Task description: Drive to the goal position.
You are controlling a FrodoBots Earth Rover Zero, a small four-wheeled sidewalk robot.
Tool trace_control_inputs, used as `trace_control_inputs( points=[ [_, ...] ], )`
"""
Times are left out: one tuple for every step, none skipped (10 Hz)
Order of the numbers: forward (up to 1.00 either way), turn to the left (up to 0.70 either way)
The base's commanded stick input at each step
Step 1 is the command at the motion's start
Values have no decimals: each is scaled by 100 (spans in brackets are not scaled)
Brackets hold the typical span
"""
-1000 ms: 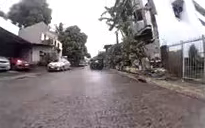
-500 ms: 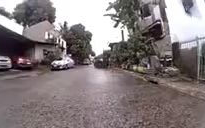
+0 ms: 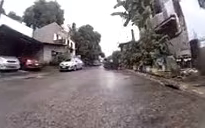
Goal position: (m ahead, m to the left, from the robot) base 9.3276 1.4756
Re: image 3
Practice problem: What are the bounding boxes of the dark vehicle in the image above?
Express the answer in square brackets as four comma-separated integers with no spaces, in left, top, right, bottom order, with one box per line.
[102,57,116,70]

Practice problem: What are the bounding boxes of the large green tree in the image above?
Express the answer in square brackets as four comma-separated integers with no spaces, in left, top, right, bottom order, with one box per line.
[69,22,106,65]

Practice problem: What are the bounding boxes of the silver car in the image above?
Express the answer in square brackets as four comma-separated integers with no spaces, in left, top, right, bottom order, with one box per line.
[0,55,22,72]
[58,57,85,72]

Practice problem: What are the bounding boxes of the wet grey asphalt road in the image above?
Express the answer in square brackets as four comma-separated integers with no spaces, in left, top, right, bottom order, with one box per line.
[0,65,205,128]

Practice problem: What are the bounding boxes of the banana plants and bushes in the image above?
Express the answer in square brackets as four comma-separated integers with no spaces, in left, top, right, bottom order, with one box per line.
[110,0,180,73]

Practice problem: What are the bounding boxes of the grey gabled house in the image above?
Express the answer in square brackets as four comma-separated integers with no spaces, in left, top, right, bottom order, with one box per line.
[33,21,77,65]

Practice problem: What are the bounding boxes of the red car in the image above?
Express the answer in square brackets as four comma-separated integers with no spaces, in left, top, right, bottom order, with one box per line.
[19,55,43,71]

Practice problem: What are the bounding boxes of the tall grey building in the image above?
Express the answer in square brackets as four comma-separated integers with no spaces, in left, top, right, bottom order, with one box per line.
[151,0,204,68]

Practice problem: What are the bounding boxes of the rubble roadside strip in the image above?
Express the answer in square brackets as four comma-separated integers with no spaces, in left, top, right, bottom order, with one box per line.
[126,67,205,102]

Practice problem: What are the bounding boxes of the open carport shelter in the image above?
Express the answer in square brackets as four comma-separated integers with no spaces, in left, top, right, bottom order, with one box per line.
[0,13,44,72]

